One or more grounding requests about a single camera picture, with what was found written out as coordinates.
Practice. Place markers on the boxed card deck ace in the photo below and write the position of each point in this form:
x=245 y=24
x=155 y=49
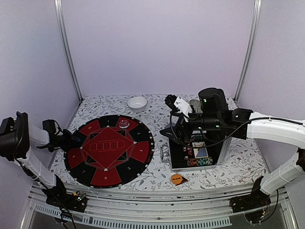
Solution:
x=199 y=150

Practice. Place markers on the aluminium poker chip case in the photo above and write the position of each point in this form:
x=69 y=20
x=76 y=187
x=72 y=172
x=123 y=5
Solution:
x=172 y=153

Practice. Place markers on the poker chip row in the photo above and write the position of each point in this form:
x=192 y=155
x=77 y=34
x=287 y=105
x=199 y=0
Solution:
x=199 y=162
x=197 y=138

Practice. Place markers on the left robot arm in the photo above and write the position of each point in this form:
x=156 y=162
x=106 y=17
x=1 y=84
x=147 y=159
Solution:
x=16 y=136

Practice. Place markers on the upper poker chip row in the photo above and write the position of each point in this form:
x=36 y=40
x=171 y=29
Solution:
x=197 y=138

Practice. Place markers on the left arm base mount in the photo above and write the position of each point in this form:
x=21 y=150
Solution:
x=75 y=202

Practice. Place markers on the right aluminium frame post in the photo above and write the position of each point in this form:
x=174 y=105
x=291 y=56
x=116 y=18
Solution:
x=249 y=49

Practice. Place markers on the lower poker chip row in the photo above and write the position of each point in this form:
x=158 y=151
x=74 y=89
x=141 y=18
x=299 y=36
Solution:
x=199 y=162

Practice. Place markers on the red black triangle card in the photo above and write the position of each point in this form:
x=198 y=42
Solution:
x=184 y=180

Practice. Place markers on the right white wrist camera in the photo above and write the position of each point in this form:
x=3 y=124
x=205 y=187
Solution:
x=178 y=105

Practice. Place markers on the front aluminium rail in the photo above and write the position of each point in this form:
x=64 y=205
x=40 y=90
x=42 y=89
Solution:
x=184 y=209

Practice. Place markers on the round red black poker mat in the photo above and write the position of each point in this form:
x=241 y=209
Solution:
x=107 y=156

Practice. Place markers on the orange big blind button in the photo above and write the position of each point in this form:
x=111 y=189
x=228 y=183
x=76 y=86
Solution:
x=176 y=179

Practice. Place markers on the aluminium frame post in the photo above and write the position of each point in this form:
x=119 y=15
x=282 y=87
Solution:
x=66 y=48
x=249 y=49

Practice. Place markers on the red dice group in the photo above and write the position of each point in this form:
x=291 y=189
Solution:
x=188 y=153

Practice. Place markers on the white ceramic bowl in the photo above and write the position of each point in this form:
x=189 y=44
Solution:
x=137 y=104

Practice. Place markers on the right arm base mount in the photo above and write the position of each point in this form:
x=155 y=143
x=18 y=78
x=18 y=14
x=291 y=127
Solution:
x=250 y=201

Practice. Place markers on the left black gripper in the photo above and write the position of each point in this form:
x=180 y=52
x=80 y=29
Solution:
x=71 y=140

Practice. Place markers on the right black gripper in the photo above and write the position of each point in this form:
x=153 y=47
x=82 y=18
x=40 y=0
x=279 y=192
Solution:
x=180 y=125

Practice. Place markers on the left aluminium frame post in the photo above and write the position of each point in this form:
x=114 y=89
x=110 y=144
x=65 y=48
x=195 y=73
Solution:
x=66 y=48

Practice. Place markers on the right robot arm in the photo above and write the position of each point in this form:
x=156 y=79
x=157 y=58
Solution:
x=221 y=123

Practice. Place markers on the striped grey white cup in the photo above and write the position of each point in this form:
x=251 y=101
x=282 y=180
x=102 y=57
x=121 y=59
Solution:
x=196 y=105

